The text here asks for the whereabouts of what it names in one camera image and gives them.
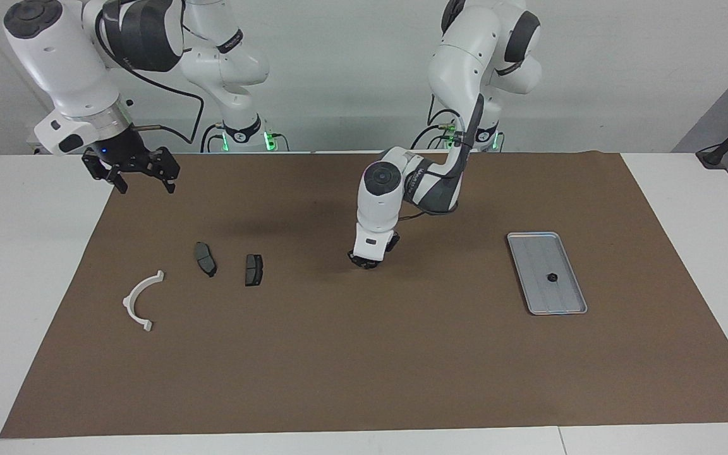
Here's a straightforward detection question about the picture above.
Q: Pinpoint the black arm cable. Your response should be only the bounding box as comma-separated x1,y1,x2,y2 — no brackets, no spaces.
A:
396,94,486,222
95,25,205,143

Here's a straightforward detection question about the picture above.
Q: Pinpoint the silver metal tray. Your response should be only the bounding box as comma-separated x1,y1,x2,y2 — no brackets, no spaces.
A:
507,232,588,316

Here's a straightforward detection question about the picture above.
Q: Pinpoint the brown table mat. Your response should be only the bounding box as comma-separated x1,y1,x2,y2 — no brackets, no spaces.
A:
0,152,728,439

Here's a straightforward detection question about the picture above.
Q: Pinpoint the dark grey brake pad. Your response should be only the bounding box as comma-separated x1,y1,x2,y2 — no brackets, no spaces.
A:
194,241,218,278
245,253,265,287

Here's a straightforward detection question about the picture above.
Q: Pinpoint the black base cable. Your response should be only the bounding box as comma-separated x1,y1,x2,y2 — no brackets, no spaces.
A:
410,107,466,151
200,123,224,154

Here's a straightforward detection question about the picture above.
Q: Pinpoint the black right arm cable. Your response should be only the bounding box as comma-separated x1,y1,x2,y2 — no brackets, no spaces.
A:
95,25,205,143

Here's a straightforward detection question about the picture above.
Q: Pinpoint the black left base cable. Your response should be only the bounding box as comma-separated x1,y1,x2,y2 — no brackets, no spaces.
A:
410,107,466,151

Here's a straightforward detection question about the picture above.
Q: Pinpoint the white curved plastic bracket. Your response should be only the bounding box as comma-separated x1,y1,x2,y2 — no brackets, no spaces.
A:
122,270,166,332

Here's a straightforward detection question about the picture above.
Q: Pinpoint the black right base cable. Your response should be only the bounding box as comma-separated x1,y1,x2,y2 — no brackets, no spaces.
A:
200,123,224,154

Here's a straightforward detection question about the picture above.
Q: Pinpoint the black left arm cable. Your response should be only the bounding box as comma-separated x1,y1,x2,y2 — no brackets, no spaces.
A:
396,94,486,222

